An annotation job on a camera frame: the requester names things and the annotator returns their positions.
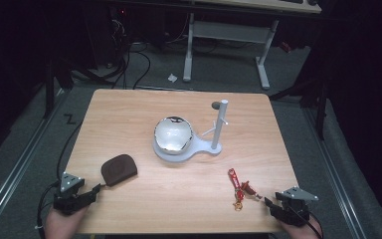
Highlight white desk frame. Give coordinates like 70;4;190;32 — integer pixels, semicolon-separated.
182;0;322;90

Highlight white stand with pole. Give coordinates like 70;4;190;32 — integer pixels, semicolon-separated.
152;99;230;163

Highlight bundle of black cables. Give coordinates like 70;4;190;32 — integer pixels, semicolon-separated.
73;13;152;90

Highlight dark metal stand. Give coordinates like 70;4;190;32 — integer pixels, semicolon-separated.
43;59;75;120
269;49;332;140

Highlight red keychain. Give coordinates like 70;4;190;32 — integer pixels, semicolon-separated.
227;167;264;212

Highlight person's left hand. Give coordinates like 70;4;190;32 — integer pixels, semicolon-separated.
44;206;90;239

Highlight shiny silver bowl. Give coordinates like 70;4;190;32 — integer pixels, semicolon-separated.
153;116;194;156

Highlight brown pouch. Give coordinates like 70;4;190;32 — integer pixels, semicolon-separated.
100;153;138;187

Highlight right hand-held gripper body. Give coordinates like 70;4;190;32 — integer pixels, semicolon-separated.
269;186;320;228

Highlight person's right hand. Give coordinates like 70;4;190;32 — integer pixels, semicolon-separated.
281;215;324;239

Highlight black cable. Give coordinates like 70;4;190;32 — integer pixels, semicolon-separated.
286;202;324;239
36;120;85;239

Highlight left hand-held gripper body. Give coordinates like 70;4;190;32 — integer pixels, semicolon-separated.
53;171;97;216

